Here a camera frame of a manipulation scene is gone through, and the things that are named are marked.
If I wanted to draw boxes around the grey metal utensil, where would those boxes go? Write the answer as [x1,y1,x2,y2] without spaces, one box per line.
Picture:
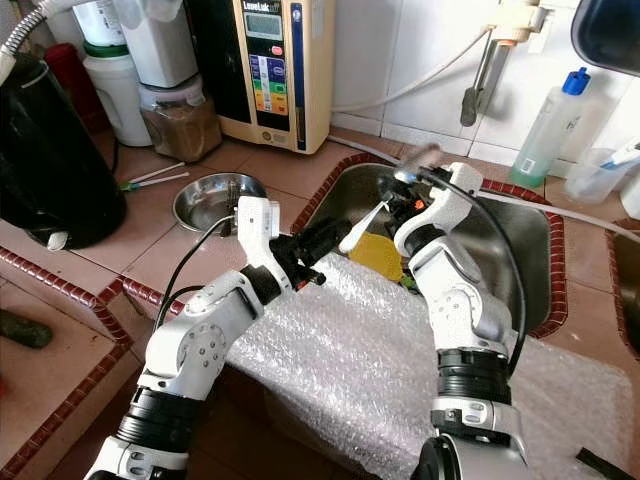
[395,143,446,186]

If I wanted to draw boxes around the white toothbrush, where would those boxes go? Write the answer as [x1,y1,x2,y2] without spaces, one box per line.
[338,200,391,255]

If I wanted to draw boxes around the yellow plastic cup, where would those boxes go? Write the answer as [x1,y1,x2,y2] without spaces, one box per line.
[348,232,406,285]

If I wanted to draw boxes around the small steel bowl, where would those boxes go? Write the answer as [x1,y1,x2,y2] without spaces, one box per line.
[173,173,268,234]

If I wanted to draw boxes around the steel sink basin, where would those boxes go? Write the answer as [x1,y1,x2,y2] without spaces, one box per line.
[290,155,569,339]
[605,218,640,361]

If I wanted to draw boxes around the clear bubble wrap sheet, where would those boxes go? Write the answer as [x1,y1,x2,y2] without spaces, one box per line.
[225,255,640,480]

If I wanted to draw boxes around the thin white tube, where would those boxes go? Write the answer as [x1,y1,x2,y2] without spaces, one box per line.
[330,28,496,113]

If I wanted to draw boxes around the clear bottle blue cap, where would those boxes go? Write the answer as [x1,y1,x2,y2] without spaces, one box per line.
[510,67,593,189]

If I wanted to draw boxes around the glass jar brown contents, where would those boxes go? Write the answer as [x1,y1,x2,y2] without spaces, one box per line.
[140,80,223,165]

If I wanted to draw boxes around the beige water ionizer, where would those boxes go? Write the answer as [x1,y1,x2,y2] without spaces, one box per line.
[185,0,336,154]

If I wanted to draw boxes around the clear plastic cup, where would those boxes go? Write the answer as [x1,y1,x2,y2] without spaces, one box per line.
[565,140,640,206]

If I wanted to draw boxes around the black electric kettle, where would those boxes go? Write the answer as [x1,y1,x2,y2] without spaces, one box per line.
[0,50,129,252]

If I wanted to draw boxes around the black hanging pan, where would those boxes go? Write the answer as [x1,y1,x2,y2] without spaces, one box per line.
[570,0,640,76]

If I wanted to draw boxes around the dark green cucumber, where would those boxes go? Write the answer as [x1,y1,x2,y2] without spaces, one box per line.
[0,310,53,349]

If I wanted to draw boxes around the red plastic container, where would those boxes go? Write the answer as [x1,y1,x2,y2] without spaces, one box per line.
[45,43,106,138]

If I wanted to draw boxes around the black knife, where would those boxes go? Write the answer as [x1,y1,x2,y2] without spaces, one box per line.
[575,448,640,480]

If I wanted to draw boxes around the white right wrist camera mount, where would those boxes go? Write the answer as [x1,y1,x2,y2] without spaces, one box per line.
[395,163,483,258]

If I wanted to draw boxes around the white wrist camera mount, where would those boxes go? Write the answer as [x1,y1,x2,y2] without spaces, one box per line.
[237,196,283,269]
[395,163,483,258]

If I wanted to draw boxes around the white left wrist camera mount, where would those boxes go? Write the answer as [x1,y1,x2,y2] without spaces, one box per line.
[237,196,283,269]

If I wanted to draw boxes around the grey wall spout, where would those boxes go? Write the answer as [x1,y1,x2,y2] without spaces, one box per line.
[460,0,551,128]

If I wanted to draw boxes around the grey corrugated hose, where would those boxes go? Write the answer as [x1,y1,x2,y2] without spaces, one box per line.
[5,0,101,76]

